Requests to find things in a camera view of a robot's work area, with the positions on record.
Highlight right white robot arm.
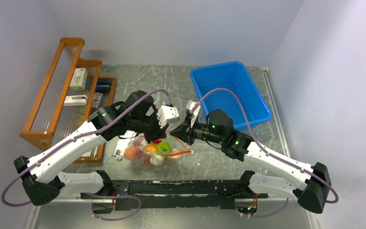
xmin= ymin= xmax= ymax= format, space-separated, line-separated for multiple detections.
xmin=170 ymin=110 xmax=331 ymax=214

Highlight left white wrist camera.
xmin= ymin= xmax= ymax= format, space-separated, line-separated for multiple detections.
xmin=156 ymin=105 xmax=180 ymax=128

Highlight blue marker pens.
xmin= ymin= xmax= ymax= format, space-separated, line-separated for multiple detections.
xmin=94 ymin=80 xmax=112 ymax=94

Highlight yellow fake bell pepper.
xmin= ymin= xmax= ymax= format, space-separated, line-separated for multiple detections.
xmin=144 ymin=145 xmax=157 ymax=154

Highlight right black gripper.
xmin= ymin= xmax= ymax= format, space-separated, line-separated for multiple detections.
xmin=170 ymin=115 xmax=224 ymax=146

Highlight green fake fruit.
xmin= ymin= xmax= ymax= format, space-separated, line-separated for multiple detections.
xmin=156 ymin=141 xmax=172 ymax=156

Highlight orange wooden rack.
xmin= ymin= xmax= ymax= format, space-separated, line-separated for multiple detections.
xmin=20 ymin=37 xmax=116 ymax=151

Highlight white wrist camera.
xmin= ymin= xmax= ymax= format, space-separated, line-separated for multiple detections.
xmin=186 ymin=100 xmax=201 ymax=123
xmin=156 ymin=105 xmax=180 ymax=128

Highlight white flat device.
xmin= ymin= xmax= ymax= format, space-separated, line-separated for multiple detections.
xmin=63 ymin=95 xmax=88 ymax=106

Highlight white blister pack card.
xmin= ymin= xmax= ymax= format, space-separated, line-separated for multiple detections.
xmin=112 ymin=131 xmax=137 ymax=162

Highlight blue plastic bin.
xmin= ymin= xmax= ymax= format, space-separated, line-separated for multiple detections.
xmin=189 ymin=61 xmax=272 ymax=130

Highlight fake garlic bulb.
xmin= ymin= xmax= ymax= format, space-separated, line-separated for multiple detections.
xmin=150 ymin=154 xmax=164 ymax=166

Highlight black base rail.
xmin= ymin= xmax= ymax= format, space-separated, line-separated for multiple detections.
xmin=96 ymin=180 xmax=268 ymax=210

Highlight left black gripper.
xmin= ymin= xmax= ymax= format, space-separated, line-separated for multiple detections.
xmin=130 ymin=108 xmax=170 ymax=144

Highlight fake peach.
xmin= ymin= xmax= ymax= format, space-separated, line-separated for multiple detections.
xmin=123 ymin=146 xmax=144 ymax=161

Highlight clear zip top bag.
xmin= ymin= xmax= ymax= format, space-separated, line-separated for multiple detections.
xmin=116 ymin=135 xmax=194 ymax=167

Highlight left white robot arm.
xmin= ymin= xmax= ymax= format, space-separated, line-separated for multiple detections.
xmin=14 ymin=90 xmax=179 ymax=206

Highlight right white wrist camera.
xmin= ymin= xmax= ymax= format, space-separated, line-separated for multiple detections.
xmin=186 ymin=100 xmax=201 ymax=123

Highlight white box with red label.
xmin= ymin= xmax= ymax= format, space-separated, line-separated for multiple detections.
xmin=70 ymin=68 xmax=88 ymax=91

